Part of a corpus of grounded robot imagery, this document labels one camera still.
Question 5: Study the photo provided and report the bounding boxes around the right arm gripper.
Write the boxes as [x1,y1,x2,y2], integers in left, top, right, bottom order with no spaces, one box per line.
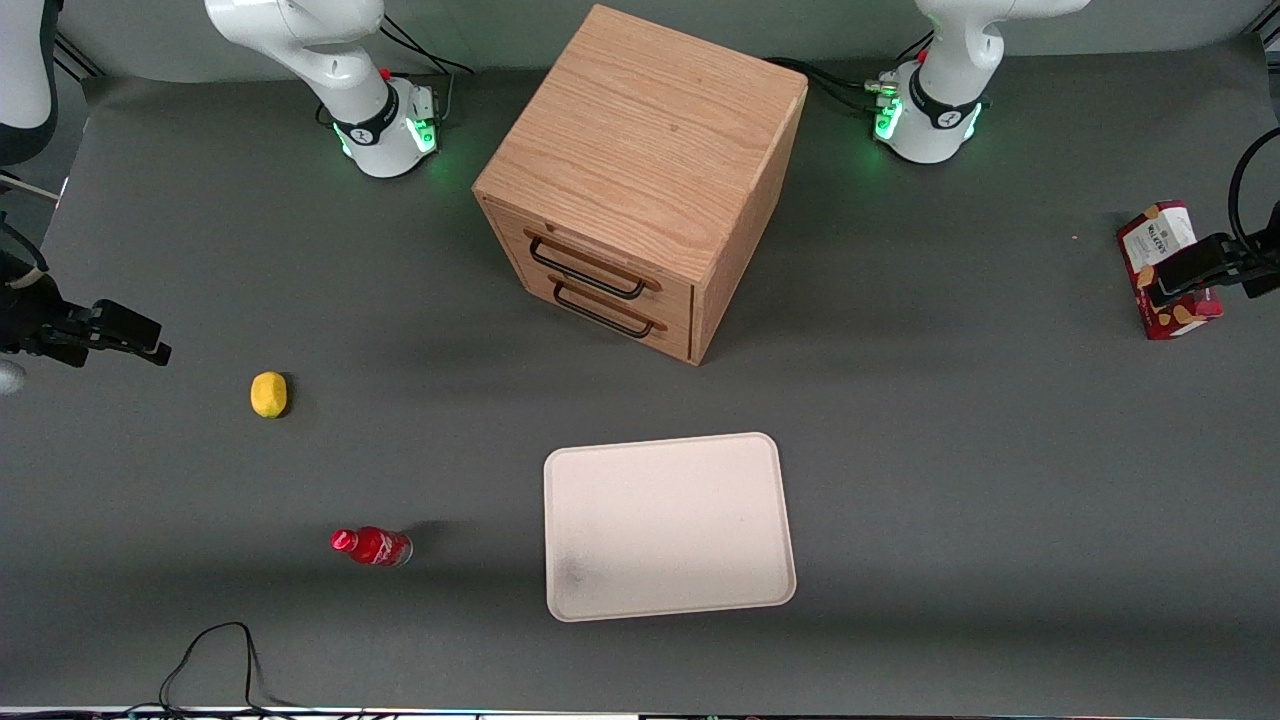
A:
[0,253,173,367]

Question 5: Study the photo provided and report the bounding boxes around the red soda bottle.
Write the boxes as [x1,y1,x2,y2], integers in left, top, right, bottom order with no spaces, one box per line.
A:
[330,526,414,568]

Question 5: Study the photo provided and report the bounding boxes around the wooden drawer cabinet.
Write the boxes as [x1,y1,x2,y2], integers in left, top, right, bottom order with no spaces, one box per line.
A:
[472,4,809,367]

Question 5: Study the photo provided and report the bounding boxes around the black base cables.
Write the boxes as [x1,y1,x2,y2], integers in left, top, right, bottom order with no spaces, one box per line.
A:
[378,14,477,127]
[764,55,901,117]

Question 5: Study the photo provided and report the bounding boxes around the thin black loose cable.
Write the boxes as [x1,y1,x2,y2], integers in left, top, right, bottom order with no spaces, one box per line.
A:
[158,622,301,713]

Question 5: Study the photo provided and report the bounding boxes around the black wire drawer handle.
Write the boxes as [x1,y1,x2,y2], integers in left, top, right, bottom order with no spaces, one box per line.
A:
[550,272,669,340]
[526,228,664,301]

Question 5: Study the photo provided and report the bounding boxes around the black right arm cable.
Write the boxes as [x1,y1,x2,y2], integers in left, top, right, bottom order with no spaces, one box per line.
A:
[0,215,51,291]

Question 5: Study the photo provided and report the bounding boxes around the black left base cables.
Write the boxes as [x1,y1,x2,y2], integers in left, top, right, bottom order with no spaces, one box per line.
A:
[764,55,901,117]

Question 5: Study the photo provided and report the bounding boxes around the dark grey table mat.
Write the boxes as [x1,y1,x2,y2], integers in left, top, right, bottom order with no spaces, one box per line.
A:
[0,42,1280,713]

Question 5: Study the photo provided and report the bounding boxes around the yellow lemon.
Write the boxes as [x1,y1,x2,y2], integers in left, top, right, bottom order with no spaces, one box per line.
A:
[250,371,289,419]

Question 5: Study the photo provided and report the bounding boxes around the beige plastic tray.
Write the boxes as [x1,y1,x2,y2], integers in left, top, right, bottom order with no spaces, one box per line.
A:
[543,432,798,623]

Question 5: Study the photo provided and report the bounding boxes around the wooden drawer front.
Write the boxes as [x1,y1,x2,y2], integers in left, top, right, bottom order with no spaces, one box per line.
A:
[490,238,696,365]
[478,195,699,326]

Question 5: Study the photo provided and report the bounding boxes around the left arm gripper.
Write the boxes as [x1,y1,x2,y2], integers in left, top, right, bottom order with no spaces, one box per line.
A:
[1145,226,1280,308]

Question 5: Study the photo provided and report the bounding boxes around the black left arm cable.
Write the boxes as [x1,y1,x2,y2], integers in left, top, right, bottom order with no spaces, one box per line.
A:
[1227,124,1280,251]

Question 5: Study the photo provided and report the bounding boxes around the red cookie box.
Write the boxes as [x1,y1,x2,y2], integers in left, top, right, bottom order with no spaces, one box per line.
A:
[1116,199,1225,342]

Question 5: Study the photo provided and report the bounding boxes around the black right base cables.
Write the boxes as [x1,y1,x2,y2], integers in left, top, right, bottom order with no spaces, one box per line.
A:
[378,14,477,127]

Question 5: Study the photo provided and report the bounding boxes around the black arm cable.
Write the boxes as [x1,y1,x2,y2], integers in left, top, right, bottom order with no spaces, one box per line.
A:
[0,215,51,291]
[1227,124,1280,251]

